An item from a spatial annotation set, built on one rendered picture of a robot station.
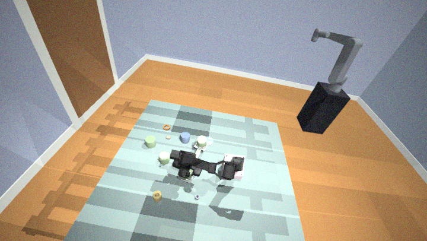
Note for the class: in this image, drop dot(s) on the small yellow cylinder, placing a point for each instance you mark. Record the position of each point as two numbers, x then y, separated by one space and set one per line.
157 196

